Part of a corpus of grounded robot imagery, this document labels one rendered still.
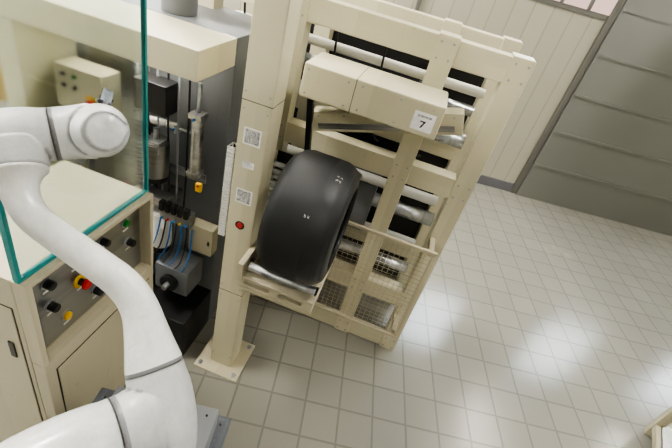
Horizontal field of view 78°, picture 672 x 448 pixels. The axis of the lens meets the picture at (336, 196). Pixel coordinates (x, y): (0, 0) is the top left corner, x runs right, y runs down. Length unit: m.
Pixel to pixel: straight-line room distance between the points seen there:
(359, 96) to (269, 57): 0.42
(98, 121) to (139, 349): 0.41
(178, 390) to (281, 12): 1.16
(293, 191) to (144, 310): 0.88
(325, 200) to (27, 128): 1.00
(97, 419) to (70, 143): 0.48
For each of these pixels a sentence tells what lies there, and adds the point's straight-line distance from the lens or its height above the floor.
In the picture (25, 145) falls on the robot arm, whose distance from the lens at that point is 0.90.
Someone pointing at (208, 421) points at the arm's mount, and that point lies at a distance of 1.70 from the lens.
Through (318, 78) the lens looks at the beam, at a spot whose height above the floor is 1.74.
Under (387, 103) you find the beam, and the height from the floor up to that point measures 1.73.
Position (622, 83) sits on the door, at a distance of 5.58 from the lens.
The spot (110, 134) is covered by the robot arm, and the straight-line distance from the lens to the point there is 0.87.
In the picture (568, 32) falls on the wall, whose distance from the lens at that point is 5.24.
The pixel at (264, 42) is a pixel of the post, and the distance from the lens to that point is 1.56.
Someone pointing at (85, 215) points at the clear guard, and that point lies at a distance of 1.52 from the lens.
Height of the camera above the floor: 2.27
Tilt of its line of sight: 32 degrees down
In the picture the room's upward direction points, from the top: 16 degrees clockwise
